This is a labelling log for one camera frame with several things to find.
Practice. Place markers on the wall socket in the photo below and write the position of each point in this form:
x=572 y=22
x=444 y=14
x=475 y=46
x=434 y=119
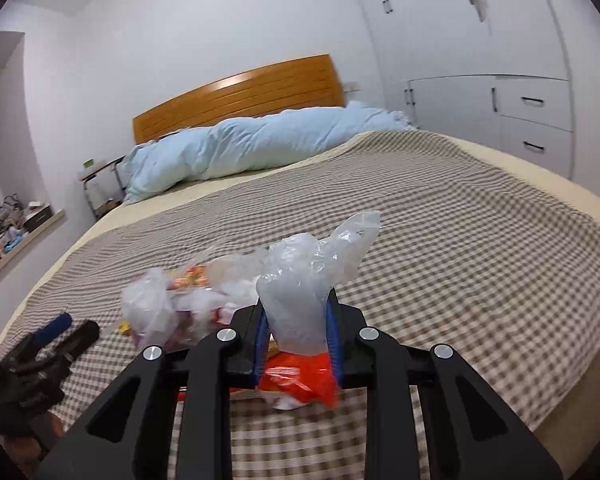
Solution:
x=351 y=85

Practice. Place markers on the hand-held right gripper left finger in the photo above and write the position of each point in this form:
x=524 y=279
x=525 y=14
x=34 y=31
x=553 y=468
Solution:
x=261 y=350

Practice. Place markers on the light blue duvet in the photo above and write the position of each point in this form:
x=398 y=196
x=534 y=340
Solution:
x=255 y=145

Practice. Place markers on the row of boxes and bags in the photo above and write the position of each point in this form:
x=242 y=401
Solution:
x=15 y=225

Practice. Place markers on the white wardrobe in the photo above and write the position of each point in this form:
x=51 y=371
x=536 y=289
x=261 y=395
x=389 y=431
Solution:
x=455 y=45

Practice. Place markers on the cream bed sheet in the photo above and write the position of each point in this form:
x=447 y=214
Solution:
x=530 y=170

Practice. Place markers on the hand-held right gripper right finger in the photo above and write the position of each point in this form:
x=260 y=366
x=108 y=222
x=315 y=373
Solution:
x=333 y=355

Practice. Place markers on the clear printed plastic bag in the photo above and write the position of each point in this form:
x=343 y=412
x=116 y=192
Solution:
x=200 y=275

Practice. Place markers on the wooden windowsill shelf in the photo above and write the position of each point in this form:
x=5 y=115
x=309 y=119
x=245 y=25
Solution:
x=35 y=240

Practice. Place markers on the wooden bed with checkered cover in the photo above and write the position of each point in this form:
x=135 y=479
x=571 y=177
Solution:
x=430 y=235

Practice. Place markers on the bedside table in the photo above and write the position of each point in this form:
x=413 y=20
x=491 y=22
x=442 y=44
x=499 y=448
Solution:
x=97 y=170

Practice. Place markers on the person's left hand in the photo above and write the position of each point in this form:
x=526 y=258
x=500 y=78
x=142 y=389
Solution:
x=22 y=452

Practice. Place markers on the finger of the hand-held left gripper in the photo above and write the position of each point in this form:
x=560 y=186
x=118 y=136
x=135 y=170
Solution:
x=82 y=335
x=55 y=325

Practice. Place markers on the translucent plastic bag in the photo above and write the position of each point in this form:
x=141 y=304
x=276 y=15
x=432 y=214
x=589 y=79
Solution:
x=300 y=300

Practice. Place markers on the orange-red snack packet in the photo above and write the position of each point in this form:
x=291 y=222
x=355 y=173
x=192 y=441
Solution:
x=300 y=377

